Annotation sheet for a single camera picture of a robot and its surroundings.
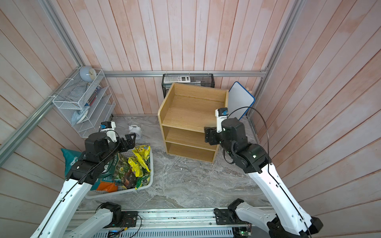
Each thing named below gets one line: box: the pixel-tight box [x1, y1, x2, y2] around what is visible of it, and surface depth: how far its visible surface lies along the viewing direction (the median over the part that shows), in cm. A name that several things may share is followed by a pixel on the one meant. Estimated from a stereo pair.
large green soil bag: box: [90, 152, 137, 193], surface depth 78 cm
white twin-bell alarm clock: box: [128, 124, 142, 140], surface depth 103 cm
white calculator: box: [163, 75, 191, 84], surface depth 92 cm
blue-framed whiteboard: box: [228, 81, 255, 121], surface depth 84 cm
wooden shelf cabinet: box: [157, 82, 230, 164], surface depth 84 cm
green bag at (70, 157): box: [60, 148, 83, 180], surface depth 69 cm
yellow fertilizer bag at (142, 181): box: [134, 174, 151, 190], surface depth 78 cm
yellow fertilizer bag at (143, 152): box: [131, 144, 151, 173], surface depth 87 cm
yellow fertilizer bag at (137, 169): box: [127, 157, 143, 178], surface depth 78 cm
